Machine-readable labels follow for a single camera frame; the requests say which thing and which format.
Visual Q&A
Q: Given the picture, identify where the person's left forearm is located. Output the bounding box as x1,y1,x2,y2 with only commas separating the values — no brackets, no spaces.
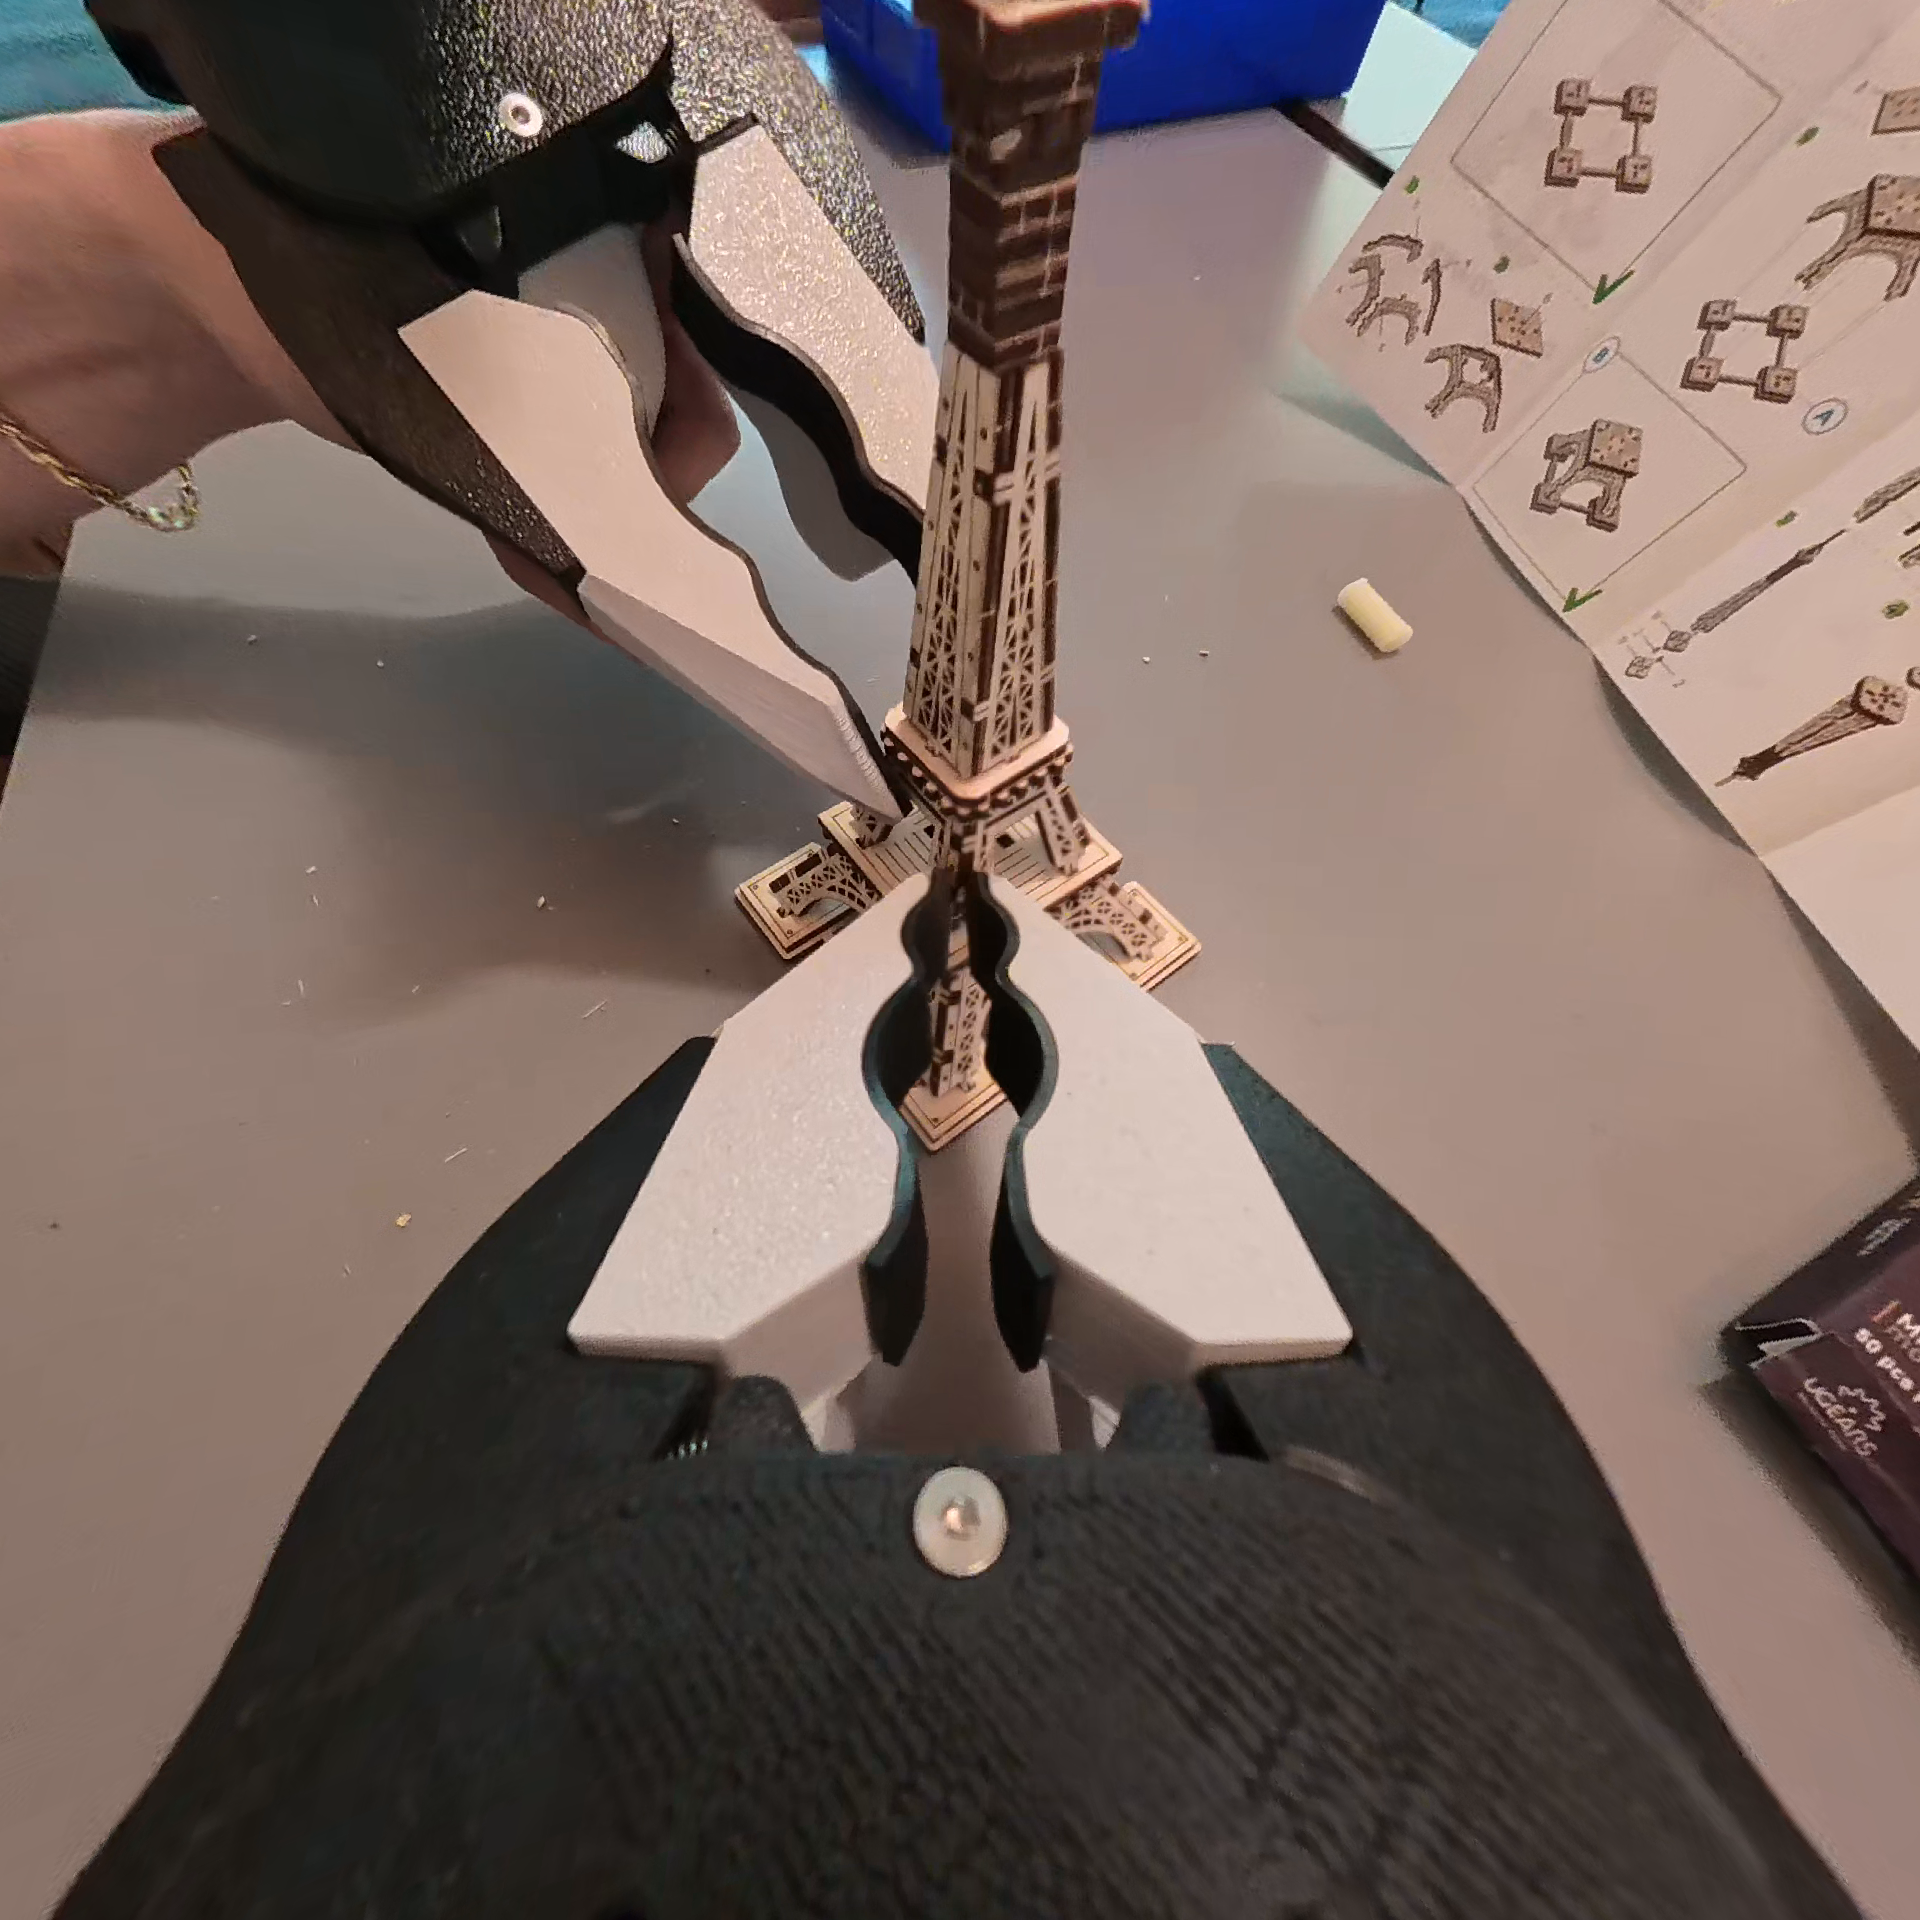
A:
0,435,159,586

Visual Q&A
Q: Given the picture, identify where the gold chain bracelet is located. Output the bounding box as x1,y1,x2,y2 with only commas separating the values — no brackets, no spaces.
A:
0,408,205,537

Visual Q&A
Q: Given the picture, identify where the paper instruction sheet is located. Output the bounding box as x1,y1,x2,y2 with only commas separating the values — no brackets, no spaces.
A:
1297,0,1920,904

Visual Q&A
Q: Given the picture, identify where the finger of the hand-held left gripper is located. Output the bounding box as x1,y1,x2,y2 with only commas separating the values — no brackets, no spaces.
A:
398,232,905,828
668,129,941,586

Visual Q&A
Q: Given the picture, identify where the blue plastic bin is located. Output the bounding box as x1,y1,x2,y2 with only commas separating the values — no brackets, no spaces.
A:
817,0,1393,140

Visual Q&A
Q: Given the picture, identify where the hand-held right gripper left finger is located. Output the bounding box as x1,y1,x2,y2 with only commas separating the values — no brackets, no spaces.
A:
567,884,941,1451

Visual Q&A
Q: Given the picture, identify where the dark purple cardboard box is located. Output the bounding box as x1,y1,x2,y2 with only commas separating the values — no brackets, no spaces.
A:
1722,1162,1920,1585

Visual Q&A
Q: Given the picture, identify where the wooden tower model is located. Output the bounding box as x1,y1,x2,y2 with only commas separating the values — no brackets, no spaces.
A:
735,0,1204,1156

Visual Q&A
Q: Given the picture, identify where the person's left hand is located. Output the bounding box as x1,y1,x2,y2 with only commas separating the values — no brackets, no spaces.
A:
0,113,740,619

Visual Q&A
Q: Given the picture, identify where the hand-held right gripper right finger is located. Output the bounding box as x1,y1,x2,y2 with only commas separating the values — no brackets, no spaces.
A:
977,874,1362,1451

